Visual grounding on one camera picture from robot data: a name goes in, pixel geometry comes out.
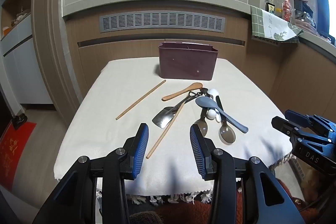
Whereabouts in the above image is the reddish brown plush cloth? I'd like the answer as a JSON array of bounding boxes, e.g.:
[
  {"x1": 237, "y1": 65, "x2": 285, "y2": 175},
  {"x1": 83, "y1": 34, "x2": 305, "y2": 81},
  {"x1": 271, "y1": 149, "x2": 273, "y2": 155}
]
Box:
[{"x1": 129, "y1": 178, "x2": 319, "y2": 224}]

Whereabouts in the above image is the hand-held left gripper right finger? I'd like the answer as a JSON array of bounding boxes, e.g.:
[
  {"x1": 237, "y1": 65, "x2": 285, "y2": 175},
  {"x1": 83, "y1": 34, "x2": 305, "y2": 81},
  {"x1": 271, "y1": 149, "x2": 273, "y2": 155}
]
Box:
[{"x1": 189, "y1": 124, "x2": 306, "y2": 224}]

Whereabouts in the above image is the green checkered towel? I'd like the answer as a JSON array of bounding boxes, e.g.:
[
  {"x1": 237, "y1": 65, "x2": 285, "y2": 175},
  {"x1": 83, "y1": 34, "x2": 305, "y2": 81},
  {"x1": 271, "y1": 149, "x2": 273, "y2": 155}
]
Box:
[{"x1": 251, "y1": 6, "x2": 304, "y2": 44}]

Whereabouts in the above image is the wooden chopstick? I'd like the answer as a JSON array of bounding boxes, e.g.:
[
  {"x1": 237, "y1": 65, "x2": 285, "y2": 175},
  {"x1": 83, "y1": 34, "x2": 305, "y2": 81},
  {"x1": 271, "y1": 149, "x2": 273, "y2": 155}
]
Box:
[
  {"x1": 146, "y1": 99, "x2": 187, "y2": 159},
  {"x1": 116, "y1": 80, "x2": 167, "y2": 120}
]

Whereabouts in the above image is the white cabinet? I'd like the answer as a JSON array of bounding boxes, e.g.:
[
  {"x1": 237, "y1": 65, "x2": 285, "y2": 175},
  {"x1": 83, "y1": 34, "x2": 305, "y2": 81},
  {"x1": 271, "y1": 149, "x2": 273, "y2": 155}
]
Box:
[{"x1": 0, "y1": 11, "x2": 54, "y2": 109}]

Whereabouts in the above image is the brown translucent spoon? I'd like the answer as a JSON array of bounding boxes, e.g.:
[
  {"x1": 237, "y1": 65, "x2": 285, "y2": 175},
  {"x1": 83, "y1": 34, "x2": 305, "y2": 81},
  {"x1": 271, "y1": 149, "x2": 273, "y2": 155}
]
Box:
[{"x1": 215, "y1": 97, "x2": 237, "y2": 145}]

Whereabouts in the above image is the long grey vent grille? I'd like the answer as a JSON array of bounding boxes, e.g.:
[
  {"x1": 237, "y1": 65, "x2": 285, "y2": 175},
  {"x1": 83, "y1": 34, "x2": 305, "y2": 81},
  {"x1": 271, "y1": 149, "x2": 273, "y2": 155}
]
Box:
[{"x1": 99, "y1": 11, "x2": 226, "y2": 33}]

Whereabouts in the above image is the black shoe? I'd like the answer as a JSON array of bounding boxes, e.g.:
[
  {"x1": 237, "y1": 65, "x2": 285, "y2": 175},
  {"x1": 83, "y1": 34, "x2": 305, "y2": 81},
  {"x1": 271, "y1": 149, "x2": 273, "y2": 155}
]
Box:
[{"x1": 12, "y1": 113, "x2": 28, "y2": 130}]

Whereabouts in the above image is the purple plastic utensil box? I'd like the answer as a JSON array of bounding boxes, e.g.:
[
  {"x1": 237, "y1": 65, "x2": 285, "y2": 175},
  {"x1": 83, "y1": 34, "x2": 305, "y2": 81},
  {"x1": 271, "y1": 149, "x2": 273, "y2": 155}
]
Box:
[{"x1": 158, "y1": 42, "x2": 219, "y2": 81}]

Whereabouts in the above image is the small metal spoon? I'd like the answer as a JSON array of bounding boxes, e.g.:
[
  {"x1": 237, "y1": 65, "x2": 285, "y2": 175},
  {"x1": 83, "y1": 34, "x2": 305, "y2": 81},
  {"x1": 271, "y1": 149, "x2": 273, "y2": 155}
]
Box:
[{"x1": 193, "y1": 106, "x2": 210, "y2": 138}]

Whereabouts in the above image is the red floor mat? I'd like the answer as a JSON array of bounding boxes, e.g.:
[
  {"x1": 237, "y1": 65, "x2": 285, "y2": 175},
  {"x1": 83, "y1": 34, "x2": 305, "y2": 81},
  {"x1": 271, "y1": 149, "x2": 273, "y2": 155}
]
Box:
[{"x1": 0, "y1": 122, "x2": 37, "y2": 190}]

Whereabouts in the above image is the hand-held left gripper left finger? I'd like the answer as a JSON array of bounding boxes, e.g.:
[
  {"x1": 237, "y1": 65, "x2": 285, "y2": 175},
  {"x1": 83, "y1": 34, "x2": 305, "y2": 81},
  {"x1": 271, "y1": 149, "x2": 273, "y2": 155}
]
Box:
[{"x1": 33, "y1": 123, "x2": 150, "y2": 224}]

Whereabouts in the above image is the dark utensil holder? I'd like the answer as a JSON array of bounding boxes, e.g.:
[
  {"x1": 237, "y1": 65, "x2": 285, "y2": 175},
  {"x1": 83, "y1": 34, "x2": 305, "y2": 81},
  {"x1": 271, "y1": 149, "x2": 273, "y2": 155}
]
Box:
[{"x1": 293, "y1": 0, "x2": 314, "y2": 20}]

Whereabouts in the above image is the wooden spoon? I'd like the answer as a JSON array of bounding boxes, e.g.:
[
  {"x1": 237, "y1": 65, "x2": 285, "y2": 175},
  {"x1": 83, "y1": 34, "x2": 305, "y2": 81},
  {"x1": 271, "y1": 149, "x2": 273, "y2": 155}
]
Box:
[{"x1": 161, "y1": 82, "x2": 203, "y2": 102}]

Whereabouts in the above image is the short grey vent grille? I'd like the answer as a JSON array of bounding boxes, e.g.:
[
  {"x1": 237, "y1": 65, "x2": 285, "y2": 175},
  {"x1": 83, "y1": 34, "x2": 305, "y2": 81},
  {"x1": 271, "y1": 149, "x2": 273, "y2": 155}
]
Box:
[{"x1": 252, "y1": 35, "x2": 280, "y2": 46}]

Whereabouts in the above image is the red-filled clear bottle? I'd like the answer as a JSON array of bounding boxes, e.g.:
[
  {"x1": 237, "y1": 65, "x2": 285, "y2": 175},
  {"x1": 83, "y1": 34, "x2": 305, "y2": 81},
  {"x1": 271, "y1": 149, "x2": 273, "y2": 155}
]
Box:
[{"x1": 282, "y1": 0, "x2": 293, "y2": 22}]

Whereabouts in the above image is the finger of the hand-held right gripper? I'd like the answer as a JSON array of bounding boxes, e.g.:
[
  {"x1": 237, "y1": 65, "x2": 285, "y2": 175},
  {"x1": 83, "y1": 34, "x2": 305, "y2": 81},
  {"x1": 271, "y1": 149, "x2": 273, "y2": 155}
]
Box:
[
  {"x1": 271, "y1": 115, "x2": 310, "y2": 144},
  {"x1": 285, "y1": 109, "x2": 328, "y2": 132}
]

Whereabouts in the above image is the blue-grey plastic spoon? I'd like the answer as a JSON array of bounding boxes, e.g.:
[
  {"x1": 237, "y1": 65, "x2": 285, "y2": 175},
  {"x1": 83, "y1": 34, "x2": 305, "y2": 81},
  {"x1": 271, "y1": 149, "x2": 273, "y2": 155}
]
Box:
[{"x1": 195, "y1": 97, "x2": 249, "y2": 134}]

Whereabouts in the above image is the white ceramic spoon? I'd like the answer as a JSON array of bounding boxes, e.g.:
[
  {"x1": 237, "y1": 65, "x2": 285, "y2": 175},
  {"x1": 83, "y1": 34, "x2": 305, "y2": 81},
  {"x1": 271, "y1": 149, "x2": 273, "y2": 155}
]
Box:
[{"x1": 205, "y1": 88, "x2": 223, "y2": 123}]

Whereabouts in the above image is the metal shovel-shaped spoon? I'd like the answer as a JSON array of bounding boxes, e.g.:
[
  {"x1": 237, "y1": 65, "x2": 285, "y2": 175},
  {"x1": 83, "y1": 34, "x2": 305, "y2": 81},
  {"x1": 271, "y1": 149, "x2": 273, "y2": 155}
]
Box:
[{"x1": 152, "y1": 91, "x2": 208, "y2": 128}]

